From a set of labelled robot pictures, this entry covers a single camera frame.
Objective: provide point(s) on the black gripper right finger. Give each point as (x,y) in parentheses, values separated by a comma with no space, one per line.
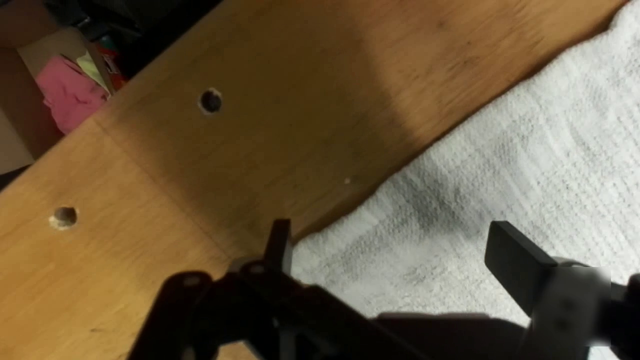
(569,303)

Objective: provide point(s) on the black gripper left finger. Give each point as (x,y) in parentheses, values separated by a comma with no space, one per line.
(260,304)

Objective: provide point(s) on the white towel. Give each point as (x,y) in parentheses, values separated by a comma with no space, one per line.
(558,156)

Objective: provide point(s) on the pink cloth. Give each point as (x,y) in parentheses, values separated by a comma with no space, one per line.
(69,93)

